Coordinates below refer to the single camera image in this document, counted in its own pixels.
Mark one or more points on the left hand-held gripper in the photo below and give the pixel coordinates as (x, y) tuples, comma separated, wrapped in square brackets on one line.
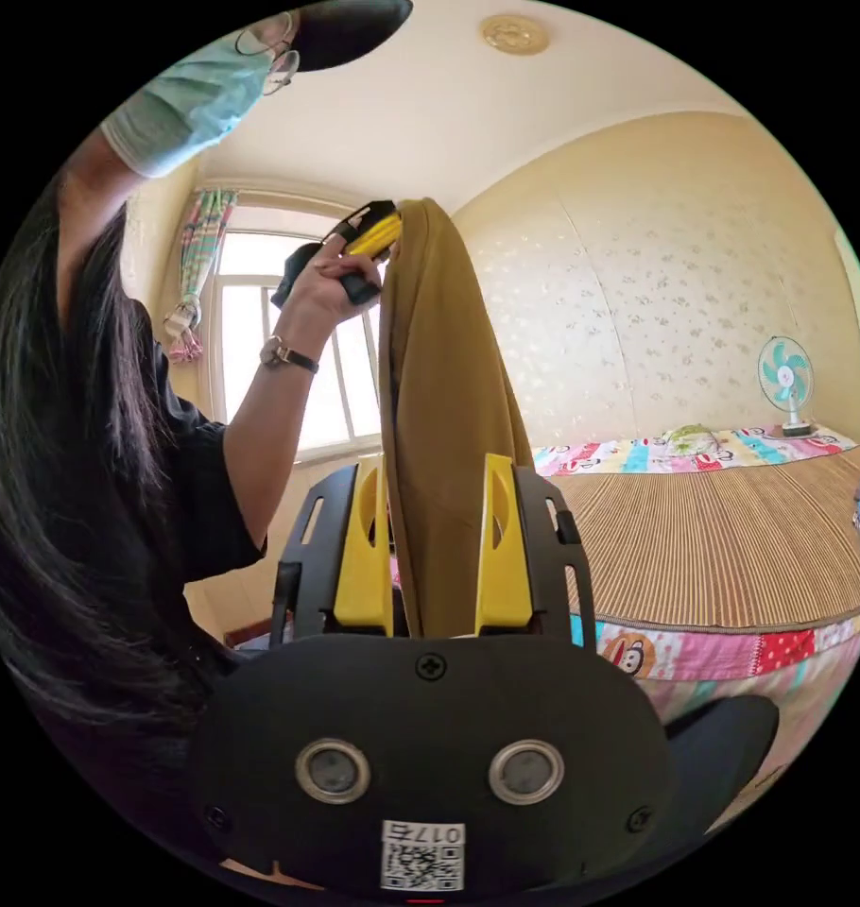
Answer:
[(294, 276)]

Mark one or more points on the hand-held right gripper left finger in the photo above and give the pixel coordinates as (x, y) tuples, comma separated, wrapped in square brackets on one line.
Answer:
[(361, 567)]

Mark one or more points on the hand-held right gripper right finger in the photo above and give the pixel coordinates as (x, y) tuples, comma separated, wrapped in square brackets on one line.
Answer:
[(502, 574)]

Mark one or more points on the yellow long sleeve shirt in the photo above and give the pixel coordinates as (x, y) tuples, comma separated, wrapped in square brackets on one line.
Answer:
[(448, 368)]

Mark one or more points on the person's left forearm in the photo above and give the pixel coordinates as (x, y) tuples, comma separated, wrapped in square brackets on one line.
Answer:
[(274, 425)]

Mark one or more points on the person's left hand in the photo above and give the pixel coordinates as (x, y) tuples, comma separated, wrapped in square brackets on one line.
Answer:
[(321, 297)]

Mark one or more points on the window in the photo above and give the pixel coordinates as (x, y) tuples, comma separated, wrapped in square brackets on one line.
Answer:
[(309, 354)]

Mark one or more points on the striped pastel curtain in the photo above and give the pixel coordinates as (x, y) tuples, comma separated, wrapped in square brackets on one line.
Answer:
[(197, 276)]

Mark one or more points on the bed with woven mat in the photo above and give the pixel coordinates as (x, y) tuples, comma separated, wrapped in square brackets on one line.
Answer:
[(692, 545)]

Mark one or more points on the green printed pillow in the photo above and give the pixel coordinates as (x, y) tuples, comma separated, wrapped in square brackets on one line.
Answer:
[(694, 439)]

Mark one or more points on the round golden ceiling lamp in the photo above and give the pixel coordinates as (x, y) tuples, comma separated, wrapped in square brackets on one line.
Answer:
[(515, 34)]

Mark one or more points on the person's body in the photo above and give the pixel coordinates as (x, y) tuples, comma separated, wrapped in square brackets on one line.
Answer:
[(75, 439)]

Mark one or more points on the teal and white fan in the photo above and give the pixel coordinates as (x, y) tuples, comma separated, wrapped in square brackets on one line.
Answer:
[(789, 383)]

